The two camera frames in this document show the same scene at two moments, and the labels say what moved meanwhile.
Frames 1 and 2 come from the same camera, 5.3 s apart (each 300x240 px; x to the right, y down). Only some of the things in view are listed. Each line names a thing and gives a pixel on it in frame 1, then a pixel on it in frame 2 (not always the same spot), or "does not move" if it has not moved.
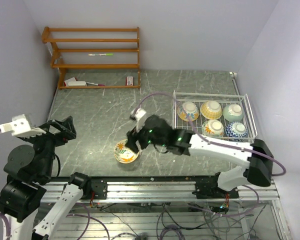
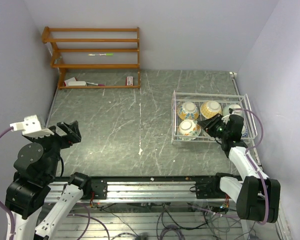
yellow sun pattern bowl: (211, 110) does not move
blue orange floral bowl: (188, 111) does not move
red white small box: (129, 81) does not move
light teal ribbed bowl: (233, 113) does not move
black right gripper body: (144, 138) to (217, 127)
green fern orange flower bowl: (124, 154) to (189, 130)
